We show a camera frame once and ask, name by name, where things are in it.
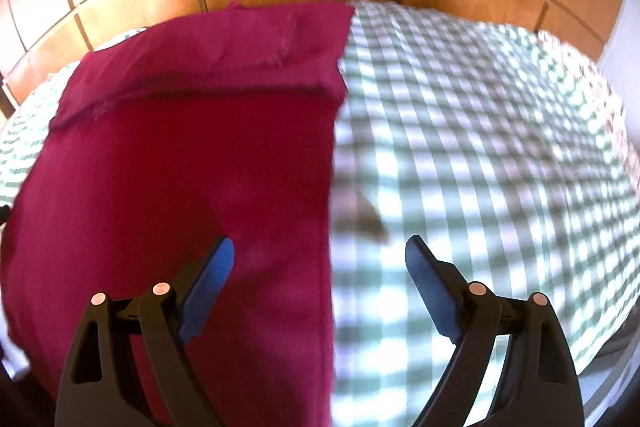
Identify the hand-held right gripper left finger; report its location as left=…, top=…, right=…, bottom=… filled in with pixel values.
left=54, top=235, right=235, bottom=427

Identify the dark red garment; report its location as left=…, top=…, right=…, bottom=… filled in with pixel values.
left=0, top=0, right=356, bottom=427

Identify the green white checked blanket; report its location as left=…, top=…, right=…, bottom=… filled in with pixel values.
left=0, top=0, right=637, bottom=427

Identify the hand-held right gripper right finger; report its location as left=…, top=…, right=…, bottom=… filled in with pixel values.
left=404, top=235, right=584, bottom=427

